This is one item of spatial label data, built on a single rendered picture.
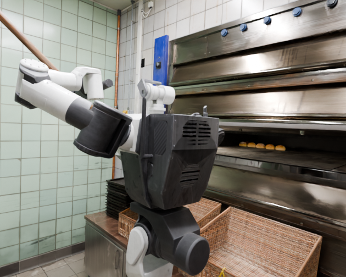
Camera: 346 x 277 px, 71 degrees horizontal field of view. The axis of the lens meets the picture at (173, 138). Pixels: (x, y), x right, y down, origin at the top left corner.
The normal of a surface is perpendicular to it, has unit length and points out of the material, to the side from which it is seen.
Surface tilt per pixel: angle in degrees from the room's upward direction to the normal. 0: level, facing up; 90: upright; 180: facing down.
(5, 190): 90
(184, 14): 90
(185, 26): 90
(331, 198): 70
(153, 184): 91
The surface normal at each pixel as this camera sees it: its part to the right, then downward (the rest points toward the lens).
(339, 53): -0.65, -0.36
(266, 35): -0.72, 0.00
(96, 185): 0.69, 0.07
